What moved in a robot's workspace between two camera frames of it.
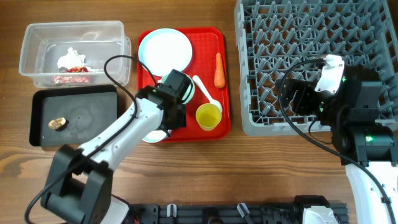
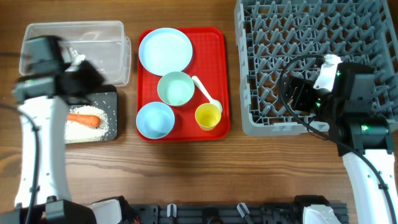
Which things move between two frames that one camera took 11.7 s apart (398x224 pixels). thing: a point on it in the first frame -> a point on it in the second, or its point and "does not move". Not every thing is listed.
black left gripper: x=181 y=122 -> x=93 y=78
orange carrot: x=219 y=78 -> x=92 y=121
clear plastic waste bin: x=73 y=55 does not move
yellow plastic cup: x=208 y=116 does not move
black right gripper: x=292 y=95 does not move
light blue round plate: x=163 y=50 does not move
